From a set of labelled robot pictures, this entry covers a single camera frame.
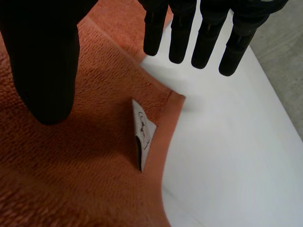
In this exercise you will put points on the coral towel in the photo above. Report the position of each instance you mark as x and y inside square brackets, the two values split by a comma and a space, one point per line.
[78, 151]

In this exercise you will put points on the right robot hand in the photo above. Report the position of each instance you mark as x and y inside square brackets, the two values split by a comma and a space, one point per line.
[45, 71]

